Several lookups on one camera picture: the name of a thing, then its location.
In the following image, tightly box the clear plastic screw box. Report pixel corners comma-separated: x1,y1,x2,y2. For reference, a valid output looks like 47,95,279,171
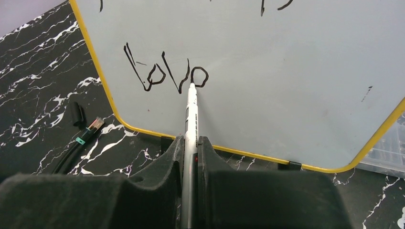
357,114,405,178

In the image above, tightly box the yellow framed whiteboard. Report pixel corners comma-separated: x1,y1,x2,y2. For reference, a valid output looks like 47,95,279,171
70,0,405,173

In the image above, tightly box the black white marker pen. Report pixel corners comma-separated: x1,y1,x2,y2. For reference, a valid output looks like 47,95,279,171
180,83,199,229

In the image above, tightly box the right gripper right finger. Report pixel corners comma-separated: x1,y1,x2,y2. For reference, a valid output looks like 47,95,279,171
196,136,352,229

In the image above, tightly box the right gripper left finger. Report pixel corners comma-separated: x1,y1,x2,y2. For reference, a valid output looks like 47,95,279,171
0,136,184,229

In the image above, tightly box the coiled black cable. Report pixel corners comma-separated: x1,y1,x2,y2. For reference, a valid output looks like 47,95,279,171
50,116,106,175

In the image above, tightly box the black marker cap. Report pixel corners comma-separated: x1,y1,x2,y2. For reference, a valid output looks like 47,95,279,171
69,101,85,127

